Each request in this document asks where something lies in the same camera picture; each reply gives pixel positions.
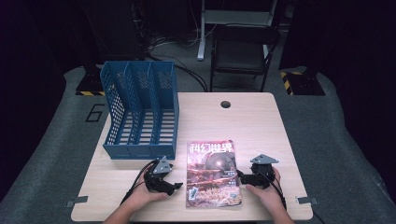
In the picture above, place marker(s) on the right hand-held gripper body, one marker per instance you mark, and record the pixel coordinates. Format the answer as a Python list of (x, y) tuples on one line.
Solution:
[(264, 171)]

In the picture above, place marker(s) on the person's left hand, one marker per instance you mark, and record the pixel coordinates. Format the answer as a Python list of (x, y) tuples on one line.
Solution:
[(146, 194)]

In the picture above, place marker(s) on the black yellow striped base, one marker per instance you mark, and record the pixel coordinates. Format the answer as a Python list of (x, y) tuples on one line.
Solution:
[(303, 83), (90, 84)]

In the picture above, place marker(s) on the black folding chair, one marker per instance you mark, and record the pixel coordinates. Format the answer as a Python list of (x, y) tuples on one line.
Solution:
[(243, 53)]

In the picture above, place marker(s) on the blue plastic file rack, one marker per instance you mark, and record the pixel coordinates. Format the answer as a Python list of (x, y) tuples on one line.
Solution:
[(141, 130)]

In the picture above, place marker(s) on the magazine with reddish cover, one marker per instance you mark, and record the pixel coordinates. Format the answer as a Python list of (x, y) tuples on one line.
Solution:
[(213, 183)]

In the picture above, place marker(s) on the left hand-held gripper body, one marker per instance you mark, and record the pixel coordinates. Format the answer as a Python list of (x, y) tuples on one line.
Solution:
[(157, 174)]

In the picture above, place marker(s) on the person's right hand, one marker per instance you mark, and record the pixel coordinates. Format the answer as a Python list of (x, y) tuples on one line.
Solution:
[(267, 196)]

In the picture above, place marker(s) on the grey metal table bracket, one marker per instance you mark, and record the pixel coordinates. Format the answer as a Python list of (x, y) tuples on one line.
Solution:
[(77, 201), (306, 200)]

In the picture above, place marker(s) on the white metal stand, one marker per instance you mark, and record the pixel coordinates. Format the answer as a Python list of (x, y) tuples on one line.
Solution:
[(202, 31)]

